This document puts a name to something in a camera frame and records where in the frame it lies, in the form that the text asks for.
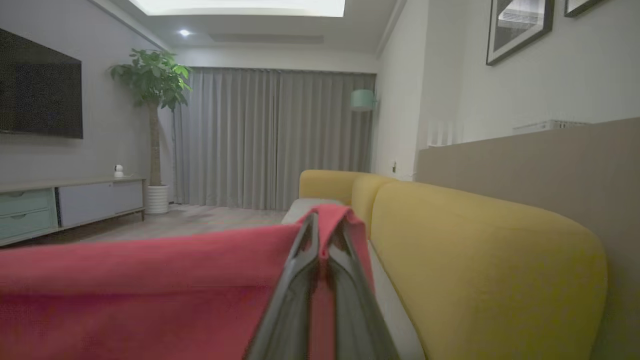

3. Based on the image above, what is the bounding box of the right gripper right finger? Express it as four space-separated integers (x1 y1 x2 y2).
326 219 401 360

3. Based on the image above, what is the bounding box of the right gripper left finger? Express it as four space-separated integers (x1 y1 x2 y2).
243 212 321 360

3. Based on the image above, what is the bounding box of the red shorts striped white waistband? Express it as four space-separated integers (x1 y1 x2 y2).
0 203 376 360

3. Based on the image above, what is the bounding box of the large grey sofa seat cushion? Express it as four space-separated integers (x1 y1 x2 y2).
367 240 427 360

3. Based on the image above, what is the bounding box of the small grey sofa seat cushion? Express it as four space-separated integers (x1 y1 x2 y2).
280 197 347 226

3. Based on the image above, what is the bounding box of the yellow sofa backrest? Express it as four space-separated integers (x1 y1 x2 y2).
298 169 609 360

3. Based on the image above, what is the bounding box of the grey pleated curtain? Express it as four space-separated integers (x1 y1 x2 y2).
172 67 377 211

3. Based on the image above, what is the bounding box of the white ribbed plant pot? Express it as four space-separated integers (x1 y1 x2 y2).
144 184 171 216

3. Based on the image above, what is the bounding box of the teal shade floor lamp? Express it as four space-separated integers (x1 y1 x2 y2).
349 88 377 112

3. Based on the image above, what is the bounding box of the low grey television cabinet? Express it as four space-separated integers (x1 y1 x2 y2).
0 177 147 249

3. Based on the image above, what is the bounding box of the green leafy indoor tree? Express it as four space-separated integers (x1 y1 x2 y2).
108 48 194 189

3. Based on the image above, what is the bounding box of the long ceiling air vent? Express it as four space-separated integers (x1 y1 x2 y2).
208 33 325 45

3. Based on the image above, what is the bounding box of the bright ceiling light panel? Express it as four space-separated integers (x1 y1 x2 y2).
127 0 347 18

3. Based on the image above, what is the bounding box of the large black framed picture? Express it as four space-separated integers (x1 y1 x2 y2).
485 0 555 67

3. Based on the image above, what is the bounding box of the small black framed picture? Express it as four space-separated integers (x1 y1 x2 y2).
563 0 607 19

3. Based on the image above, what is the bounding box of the white slatted rail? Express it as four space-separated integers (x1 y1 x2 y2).
426 119 464 148

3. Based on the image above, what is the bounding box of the beige partition wall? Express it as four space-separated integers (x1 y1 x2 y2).
415 117 640 360

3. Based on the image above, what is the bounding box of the black wall television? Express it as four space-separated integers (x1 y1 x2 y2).
0 27 84 140

